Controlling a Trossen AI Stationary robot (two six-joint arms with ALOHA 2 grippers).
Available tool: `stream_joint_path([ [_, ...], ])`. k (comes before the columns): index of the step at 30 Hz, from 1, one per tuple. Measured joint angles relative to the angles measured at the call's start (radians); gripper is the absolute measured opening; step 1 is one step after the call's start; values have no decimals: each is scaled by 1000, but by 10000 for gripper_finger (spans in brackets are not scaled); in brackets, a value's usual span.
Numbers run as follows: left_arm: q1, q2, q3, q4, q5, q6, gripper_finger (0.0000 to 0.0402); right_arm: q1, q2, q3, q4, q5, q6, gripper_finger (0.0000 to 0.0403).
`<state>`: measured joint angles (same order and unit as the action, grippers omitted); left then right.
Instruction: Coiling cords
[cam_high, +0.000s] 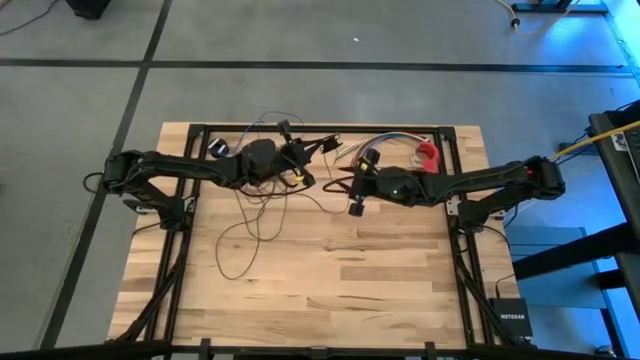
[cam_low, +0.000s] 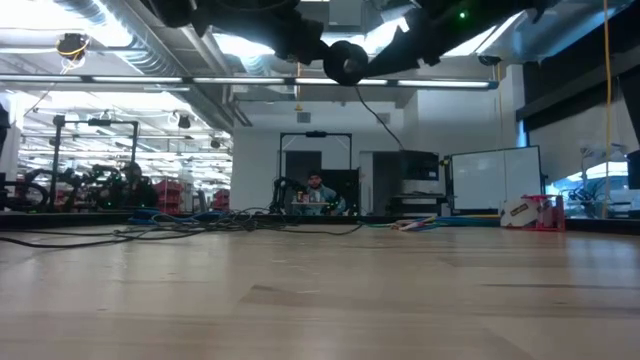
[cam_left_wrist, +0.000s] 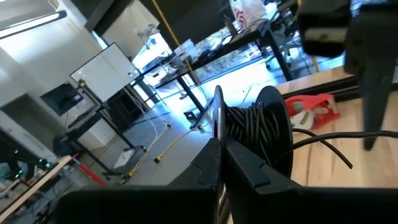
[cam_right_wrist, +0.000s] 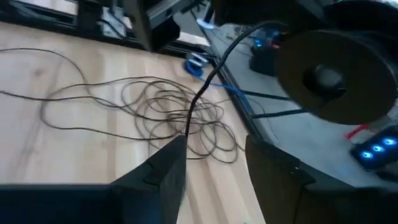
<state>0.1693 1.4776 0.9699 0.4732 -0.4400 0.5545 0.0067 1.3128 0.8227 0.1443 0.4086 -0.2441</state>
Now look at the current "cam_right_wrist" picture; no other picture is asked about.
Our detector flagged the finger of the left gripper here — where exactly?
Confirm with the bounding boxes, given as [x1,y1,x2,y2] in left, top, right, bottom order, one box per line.
[213,0,325,27]

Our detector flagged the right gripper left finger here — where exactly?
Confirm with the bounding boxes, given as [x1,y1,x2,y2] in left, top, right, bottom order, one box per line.
[0,135,188,224]

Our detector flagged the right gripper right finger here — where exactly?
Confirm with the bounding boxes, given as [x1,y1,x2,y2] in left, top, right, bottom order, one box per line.
[244,134,398,224]

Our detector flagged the long thin black cord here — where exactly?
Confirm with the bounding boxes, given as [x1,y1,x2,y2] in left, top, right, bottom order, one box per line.
[0,21,287,165]

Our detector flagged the black round cord spool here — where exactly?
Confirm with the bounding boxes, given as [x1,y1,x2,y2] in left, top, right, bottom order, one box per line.
[275,1,398,126]

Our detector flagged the black device blue lights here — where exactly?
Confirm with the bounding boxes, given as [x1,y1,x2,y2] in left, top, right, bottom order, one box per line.
[349,125,398,171]

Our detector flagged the blue round device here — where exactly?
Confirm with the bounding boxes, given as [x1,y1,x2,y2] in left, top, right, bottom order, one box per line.
[184,52,210,79]

